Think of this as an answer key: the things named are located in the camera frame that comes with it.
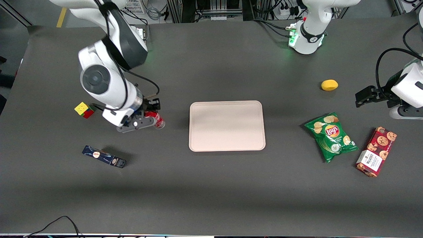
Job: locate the colourful puzzle cube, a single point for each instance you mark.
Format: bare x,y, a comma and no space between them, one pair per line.
82,109

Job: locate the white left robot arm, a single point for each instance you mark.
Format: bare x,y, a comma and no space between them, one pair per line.
309,48

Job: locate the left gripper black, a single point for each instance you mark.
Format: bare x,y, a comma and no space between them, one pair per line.
380,94

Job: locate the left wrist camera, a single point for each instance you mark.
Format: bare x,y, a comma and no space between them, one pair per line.
408,113

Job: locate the dark metal equipment rack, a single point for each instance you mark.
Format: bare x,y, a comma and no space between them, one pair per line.
178,10

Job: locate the dark blue carton box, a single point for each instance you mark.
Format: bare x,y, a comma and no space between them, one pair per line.
104,156

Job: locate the beige plastic tray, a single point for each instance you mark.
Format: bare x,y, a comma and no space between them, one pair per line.
227,125

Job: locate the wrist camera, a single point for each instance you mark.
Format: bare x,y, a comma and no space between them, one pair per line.
408,113
137,125

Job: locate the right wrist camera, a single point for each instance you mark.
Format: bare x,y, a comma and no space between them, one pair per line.
137,125

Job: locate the green chips bag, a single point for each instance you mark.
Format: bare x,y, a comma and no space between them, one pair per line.
332,138

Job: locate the red coke bottle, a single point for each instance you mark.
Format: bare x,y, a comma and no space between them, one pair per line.
158,119

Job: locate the yellow lemon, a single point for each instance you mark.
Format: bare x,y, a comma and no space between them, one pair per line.
329,85

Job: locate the white power strip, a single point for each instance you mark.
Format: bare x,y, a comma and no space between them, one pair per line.
218,18
285,11

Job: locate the yellow floor tape strip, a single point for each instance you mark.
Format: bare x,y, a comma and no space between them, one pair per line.
62,15

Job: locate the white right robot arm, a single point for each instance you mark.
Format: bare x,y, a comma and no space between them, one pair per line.
114,96

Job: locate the white perforated box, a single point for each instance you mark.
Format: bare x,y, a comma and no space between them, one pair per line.
137,6

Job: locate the red cookie box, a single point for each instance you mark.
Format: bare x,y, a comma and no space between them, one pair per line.
376,152

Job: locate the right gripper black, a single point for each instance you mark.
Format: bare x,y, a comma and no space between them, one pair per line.
147,107

